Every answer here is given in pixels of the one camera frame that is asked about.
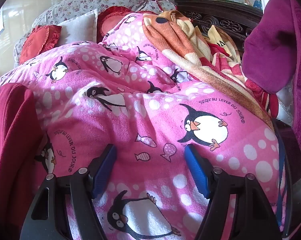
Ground dark red garment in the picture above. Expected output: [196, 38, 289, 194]
[0, 82, 53, 230]

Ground blue lanyard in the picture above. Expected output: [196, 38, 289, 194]
[275, 150, 286, 227]

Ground red ruffled round cushion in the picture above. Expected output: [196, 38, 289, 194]
[97, 6, 141, 43]
[19, 25, 62, 64]

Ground dark carved wooden headboard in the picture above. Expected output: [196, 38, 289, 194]
[170, 0, 263, 45]

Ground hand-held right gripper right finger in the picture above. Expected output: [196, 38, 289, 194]
[184, 145, 282, 240]

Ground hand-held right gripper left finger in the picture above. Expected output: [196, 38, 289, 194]
[20, 144, 117, 240]

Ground orange cream towel blanket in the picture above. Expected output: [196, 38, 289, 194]
[142, 10, 278, 124]

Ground magenta fleece garment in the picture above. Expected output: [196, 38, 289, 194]
[242, 0, 301, 170]

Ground pink penguin print blanket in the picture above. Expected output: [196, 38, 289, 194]
[0, 14, 286, 240]

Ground white pillow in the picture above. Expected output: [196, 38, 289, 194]
[57, 9, 98, 48]

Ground black strap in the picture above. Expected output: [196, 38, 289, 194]
[273, 119, 301, 232]

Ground silver padded cloth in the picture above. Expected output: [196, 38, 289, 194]
[277, 87, 299, 127]

